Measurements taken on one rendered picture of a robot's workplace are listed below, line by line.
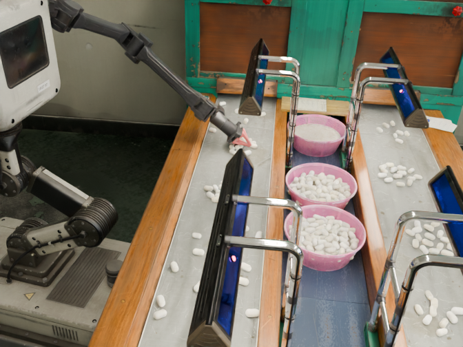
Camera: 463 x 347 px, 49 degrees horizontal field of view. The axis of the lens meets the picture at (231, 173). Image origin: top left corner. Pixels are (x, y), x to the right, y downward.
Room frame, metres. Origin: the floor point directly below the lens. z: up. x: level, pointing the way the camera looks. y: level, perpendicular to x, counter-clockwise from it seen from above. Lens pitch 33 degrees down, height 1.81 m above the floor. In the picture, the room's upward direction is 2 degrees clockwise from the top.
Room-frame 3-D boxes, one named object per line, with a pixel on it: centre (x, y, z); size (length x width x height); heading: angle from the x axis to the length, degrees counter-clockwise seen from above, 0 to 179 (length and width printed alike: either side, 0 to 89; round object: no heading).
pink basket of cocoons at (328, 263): (1.29, -0.31, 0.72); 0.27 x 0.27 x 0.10
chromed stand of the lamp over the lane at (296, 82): (1.85, -0.16, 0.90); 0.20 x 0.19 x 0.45; 175
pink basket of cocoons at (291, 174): (1.57, -0.34, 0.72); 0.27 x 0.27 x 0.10
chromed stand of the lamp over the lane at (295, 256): (0.89, -0.08, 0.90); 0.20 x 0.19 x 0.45; 175
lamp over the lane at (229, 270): (0.90, 0.00, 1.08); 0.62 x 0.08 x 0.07; 175
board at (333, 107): (2.23, -0.39, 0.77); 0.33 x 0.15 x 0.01; 85
